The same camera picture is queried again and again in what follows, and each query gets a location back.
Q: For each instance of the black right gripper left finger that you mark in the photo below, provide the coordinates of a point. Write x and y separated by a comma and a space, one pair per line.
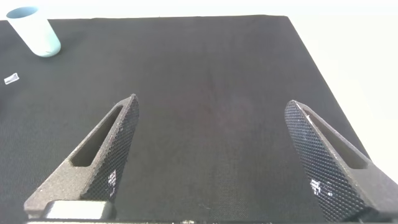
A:
105, 161

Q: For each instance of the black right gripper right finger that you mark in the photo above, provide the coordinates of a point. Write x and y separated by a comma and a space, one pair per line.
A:
329, 168

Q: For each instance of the small clear tape scrap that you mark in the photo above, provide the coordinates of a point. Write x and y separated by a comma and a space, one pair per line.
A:
11, 78

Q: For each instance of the black felt table cover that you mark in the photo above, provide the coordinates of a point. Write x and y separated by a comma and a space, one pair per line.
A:
211, 93

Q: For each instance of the teal plastic cup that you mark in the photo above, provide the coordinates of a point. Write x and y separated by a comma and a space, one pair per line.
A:
40, 37

